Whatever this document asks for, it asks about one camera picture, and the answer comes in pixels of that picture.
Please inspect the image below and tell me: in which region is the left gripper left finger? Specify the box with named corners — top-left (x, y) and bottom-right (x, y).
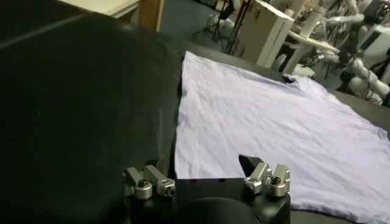
top-left (123, 158), bottom-right (177, 201)

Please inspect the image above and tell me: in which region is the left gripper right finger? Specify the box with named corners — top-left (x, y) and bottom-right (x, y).
top-left (238, 154), bottom-right (291, 198)

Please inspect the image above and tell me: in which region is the light purple t-shirt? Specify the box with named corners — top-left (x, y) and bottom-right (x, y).
top-left (174, 51), bottom-right (390, 224)

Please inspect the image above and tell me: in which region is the black table cover cloth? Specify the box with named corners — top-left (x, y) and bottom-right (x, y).
top-left (0, 0), bottom-right (390, 224)

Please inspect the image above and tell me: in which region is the tall white cardboard box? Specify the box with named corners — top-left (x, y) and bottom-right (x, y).
top-left (236, 0), bottom-right (295, 68)

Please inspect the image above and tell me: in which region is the small white standing desk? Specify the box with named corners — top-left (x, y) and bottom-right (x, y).
top-left (283, 12), bottom-right (341, 75)

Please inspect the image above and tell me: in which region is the white humanoid robot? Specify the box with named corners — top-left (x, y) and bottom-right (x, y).
top-left (316, 0), bottom-right (390, 106)

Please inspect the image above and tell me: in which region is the black tripod stand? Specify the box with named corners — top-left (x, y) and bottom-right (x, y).
top-left (194, 0), bottom-right (254, 55)

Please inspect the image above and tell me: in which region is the cream white desk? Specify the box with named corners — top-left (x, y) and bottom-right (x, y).
top-left (57, 0), bottom-right (141, 19)

